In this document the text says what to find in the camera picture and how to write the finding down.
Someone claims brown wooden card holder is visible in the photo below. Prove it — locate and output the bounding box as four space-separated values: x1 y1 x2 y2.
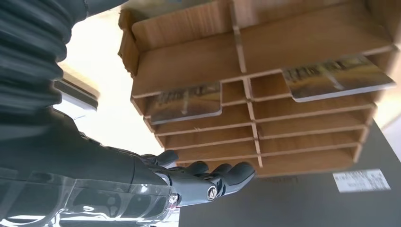
117 0 401 179

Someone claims clear plastic wrist cover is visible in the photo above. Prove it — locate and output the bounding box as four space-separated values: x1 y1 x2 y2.
0 167 179 227

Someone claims grey laptop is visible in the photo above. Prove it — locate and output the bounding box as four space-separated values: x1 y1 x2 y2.
178 120 401 227

